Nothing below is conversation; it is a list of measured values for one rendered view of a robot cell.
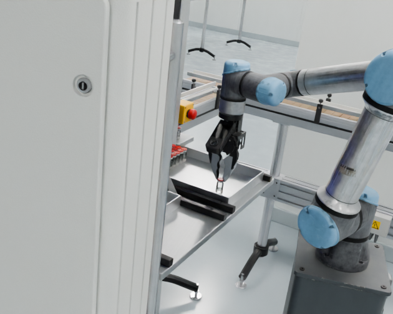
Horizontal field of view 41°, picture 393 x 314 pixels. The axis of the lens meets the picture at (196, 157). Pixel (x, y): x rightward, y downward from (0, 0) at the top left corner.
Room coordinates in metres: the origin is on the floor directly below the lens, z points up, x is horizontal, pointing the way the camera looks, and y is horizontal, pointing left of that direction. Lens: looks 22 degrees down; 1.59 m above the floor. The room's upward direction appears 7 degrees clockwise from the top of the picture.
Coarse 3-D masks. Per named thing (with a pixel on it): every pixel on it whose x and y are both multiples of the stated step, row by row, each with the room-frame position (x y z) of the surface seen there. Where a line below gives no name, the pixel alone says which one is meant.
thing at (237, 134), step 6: (222, 114) 1.46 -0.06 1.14; (228, 120) 1.47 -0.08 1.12; (234, 120) 1.45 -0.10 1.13; (240, 120) 1.50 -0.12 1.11; (234, 126) 1.47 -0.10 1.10; (240, 126) 1.51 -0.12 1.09; (234, 132) 1.48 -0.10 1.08; (240, 132) 1.50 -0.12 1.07; (234, 138) 1.45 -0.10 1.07; (240, 138) 1.48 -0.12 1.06; (228, 144) 1.45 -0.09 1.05; (234, 144) 1.45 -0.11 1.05; (240, 144) 1.50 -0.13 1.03; (222, 150) 1.45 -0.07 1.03; (228, 150) 1.44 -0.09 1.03
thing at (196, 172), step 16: (176, 144) 1.75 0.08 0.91; (192, 160) 1.70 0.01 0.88; (208, 160) 1.69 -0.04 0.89; (176, 176) 1.55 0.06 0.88; (192, 176) 1.56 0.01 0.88; (208, 176) 1.58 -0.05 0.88; (240, 176) 1.61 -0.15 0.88; (256, 176) 1.55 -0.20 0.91; (208, 192) 1.40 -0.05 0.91; (224, 192) 1.47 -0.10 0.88; (240, 192) 1.44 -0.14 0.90
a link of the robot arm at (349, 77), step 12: (288, 72) 1.49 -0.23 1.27; (300, 72) 1.46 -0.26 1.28; (312, 72) 1.43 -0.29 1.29; (324, 72) 1.40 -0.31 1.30; (336, 72) 1.38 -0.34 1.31; (348, 72) 1.35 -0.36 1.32; (360, 72) 1.33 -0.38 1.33; (300, 84) 1.44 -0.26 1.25; (312, 84) 1.42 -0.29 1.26; (324, 84) 1.39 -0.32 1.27; (336, 84) 1.37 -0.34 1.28; (348, 84) 1.35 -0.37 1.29; (360, 84) 1.33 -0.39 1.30; (288, 96) 1.46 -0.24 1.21; (300, 96) 1.47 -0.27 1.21
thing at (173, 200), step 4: (168, 192) 1.36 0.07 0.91; (168, 196) 1.36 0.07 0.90; (172, 196) 1.36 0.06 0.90; (176, 196) 1.35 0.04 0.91; (180, 196) 1.35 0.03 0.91; (168, 200) 1.36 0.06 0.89; (172, 200) 1.31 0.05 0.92; (176, 200) 1.33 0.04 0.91; (180, 200) 1.35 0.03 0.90; (168, 204) 1.29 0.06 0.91; (172, 204) 1.31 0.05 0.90; (176, 204) 1.33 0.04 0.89; (168, 208) 1.29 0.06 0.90; (172, 208) 1.31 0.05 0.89; (176, 208) 1.33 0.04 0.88; (168, 212) 1.30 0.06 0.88
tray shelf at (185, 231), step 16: (256, 192) 1.51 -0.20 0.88; (240, 208) 1.39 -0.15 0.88; (176, 224) 1.24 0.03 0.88; (192, 224) 1.25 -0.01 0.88; (208, 224) 1.27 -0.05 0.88; (224, 224) 1.30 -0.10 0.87; (176, 240) 1.16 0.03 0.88; (192, 240) 1.17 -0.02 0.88; (176, 256) 1.09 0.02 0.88; (160, 272) 1.02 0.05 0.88
